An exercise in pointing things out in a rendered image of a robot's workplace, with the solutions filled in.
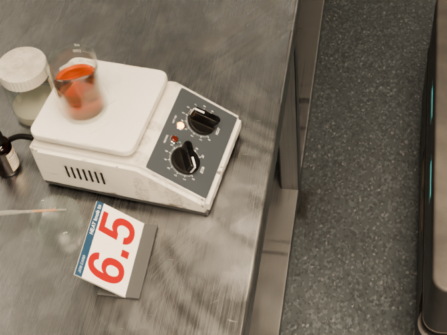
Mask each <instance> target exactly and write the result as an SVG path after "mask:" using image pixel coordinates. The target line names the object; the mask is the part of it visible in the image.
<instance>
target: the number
mask: <svg viewBox="0 0 447 335"><path fill-rule="evenodd" d="M138 226H139V223H137V222H135V221H133V220H131V219H129V218H127V217H125V216H123V215H121V214H119V213H117V212H115V211H113V210H111V209H109V208H107V207H105V206H103V208H102V212H101V214H100V219H99V221H98V225H97V228H96V232H95V234H94V239H93V241H92V245H91V248H90V251H89V254H88V258H87V261H86V265H85V268H84V271H83V274H82V275H84V276H86V277H88V278H90V279H93V280H95V281H97V282H99V283H102V284H104V285H106V286H109V287H110V288H113V289H114V290H117V291H119V292H121V290H122V285H123V282H124V277H125V275H126V270H127V268H128V263H129V260H130V256H131V252H132V248H133V245H134V240H135V238H136V233H137V230H138Z"/></svg>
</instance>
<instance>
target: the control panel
mask: <svg viewBox="0 0 447 335"><path fill-rule="evenodd" d="M195 107H198V108H201V109H204V110H207V111H208V112H210V113H212V114H214V115H216V116H219V117H220V122H219V124H218V125H217V126H216V127H215V129H214V131H213V132H212V133H211V134H208V135H201V134H198V133H196V132H194V131H193V130H192V129H191V127H190V125H189V123H188V116H189V115H190V112H191V111H192V110H193V109H194V108H195ZM236 121H237V117H235V116H233V115H232V114H230V113H228V112H226V111H225V110H222V109H221V108H218V107H217V106H215V105H213V104H211V103H210V102H208V101H206V100H204V99H203V98H200V97H199V96H196V95H195V94H193V93H191V92H190V91H188V90H186V89H184V88H181V89H180V91H179V94H178V96H177V98H176V101H175V103H174V105H173V107H172V109H171V111H170V114H169V116H168V118H167V120H166V123H165V124H164V127H163V129H162V131H161V134H160V136H159V138H158V141H157V142H156V145H155V147H154V149H153V151H152V154H151V156H150V158H149V160H148V163H147V164H146V168H148V169H149V170H151V171H153V172H155V173H157V174H159V175H161V176H162V177H165V178H166V179H169V180H170V181H173V182H174V183H177V184H178V185H180V186H182V187H184V188H186V189H188V190H190V191H192V192H193V193H195V194H197V195H199V196H201V197H203V198H206V197H207V196H208V193H209V191H210V188H211V186H212V183H213V180H214V178H215V176H216V172H217V170H218V168H219V165H220V162H221V160H222V157H223V154H224V152H225V149H226V147H227V143H228V142H229V139H230V136H231V133H232V131H233V128H234V126H235V123H236ZM178 122H182V123H183V124H184V128H179V127H178V125H177V124H178ZM172 136H177V137H178V142H173V141H172V139H171V137H172ZM185 141H191V143H192V145H193V149H194V151H195V153H197V155H198V157H199V159H200V166H199V168H198V170H197V171H196V172H195V173H193V174H189V175H187V174H183V173H180V172H179V171H178V170H176V168H175V167H174V166H173V164H172V159H171V158H172V153H173V152H174V150H175V149H177V148H179V147H181V146H182V145H183V143H184V142H185Z"/></svg>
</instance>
